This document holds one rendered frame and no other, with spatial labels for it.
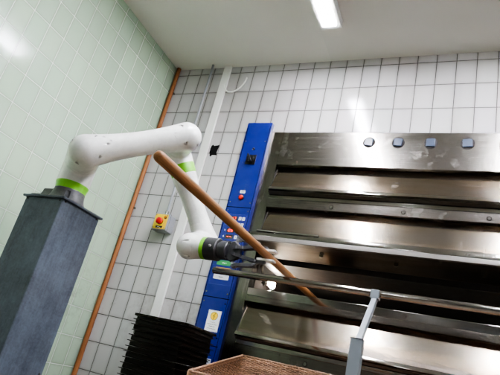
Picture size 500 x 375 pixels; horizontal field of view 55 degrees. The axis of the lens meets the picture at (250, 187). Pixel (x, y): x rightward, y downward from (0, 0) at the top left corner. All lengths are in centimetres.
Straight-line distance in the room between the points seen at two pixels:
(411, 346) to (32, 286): 154
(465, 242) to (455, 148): 49
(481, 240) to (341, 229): 63
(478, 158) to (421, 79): 57
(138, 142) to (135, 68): 126
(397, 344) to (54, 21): 222
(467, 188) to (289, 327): 107
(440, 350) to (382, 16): 164
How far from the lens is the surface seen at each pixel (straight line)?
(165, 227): 277
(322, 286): 199
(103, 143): 186
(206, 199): 135
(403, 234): 240
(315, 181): 260
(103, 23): 295
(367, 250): 223
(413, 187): 249
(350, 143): 266
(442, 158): 255
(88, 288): 289
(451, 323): 228
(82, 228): 195
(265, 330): 241
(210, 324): 251
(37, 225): 191
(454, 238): 239
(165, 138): 193
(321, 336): 234
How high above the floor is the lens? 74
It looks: 22 degrees up
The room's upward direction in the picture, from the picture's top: 14 degrees clockwise
